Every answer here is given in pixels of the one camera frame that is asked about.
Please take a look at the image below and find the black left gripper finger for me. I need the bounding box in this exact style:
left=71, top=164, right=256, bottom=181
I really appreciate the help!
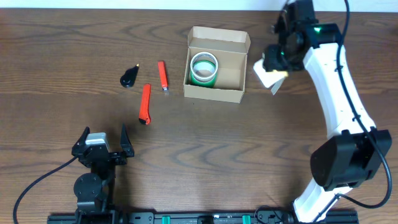
left=120, top=124, right=134, bottom=157
left=72, top=126, right=90, bottom=156

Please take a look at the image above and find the yellow sticky note pad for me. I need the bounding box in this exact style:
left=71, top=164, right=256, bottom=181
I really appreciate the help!
left=253, top=59, right=289, bottom=95

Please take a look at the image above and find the green tape roll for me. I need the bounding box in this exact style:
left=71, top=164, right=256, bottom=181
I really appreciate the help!
left=190, top=60, right=218, bottom=88

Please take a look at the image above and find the white tape roll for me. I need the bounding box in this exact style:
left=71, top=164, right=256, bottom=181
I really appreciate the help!
left=190, top=52, right=218, bottom=83

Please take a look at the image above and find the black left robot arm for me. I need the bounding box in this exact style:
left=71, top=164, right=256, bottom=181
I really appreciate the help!
left=72, top=126, right=134, bottom=223

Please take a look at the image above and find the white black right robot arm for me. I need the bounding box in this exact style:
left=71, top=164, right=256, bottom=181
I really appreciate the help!
left=253, top=0, right=392, bottom=223

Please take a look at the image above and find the red utility knife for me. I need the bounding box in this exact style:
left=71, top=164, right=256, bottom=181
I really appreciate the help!
left=139, top=83, right=151, bottom=125

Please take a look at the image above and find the brown cardboard box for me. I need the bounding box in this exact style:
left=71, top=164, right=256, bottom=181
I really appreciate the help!
left=183, top=26, right=251, bottom=103

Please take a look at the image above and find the black teardrop tape dispenser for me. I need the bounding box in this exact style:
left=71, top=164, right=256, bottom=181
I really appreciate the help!
left=120, top=64, right=139, bottom=88

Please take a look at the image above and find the red stapler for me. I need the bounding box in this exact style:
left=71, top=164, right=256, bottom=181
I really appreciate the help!
left=157, top=61, right=169, bottom=91

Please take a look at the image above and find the black mounting rail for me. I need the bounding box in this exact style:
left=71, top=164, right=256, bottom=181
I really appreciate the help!
left=46, top=210, right=360, bottom=224

